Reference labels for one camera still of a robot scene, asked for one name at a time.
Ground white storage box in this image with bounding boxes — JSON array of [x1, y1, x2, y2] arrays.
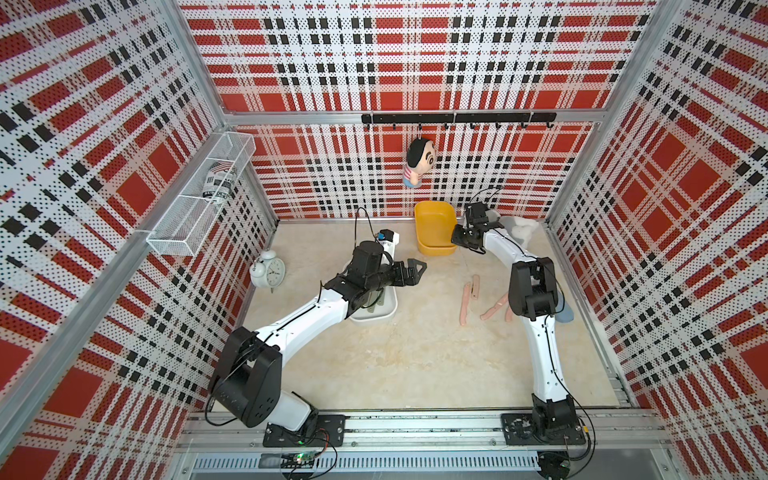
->
[[350, 286, 398, 326]]

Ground yellow storage box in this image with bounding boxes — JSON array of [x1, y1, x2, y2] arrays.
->
[[414, 201, 457, 256]]

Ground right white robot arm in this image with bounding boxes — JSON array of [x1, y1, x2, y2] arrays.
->
[[451, 201, 592, 446]]

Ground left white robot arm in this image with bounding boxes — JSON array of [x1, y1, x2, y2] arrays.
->
[[203, 240, 427, 445]]

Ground grey plush dog toy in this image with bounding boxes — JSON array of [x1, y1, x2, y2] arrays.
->
[[489, 210, 539, 249]]

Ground cartoon boy doll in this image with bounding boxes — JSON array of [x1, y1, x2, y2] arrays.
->
[[403, 137, 437, 188]]

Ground white alarm clock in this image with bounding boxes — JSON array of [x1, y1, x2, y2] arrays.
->
[[249, 249, 287, 291]]

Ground striped can in basket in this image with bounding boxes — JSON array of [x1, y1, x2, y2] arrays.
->
[[202, 162, 235, 204]]

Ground black hook rail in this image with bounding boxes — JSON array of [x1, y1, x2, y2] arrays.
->
[[361, 112, 557, 126]]

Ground white wire wall basket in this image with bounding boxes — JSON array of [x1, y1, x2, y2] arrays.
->
[[147, 132, 255, 257]]

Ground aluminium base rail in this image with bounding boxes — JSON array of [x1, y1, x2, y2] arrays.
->
[[169, 408, 683, 479]]

